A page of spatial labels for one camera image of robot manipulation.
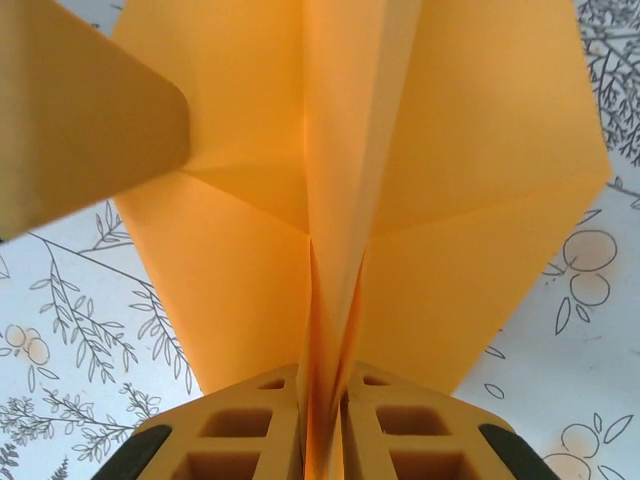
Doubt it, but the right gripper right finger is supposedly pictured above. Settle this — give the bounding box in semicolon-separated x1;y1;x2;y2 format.
341;360;547;480

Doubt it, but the floral fern print tablecloth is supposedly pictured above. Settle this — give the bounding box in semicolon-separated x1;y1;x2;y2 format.
0;0;640;480

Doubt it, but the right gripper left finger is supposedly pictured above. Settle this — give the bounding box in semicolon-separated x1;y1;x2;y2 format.
97;362;306;480

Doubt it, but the orange cloth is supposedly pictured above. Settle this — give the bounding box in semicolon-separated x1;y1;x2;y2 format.
112;0;614;480

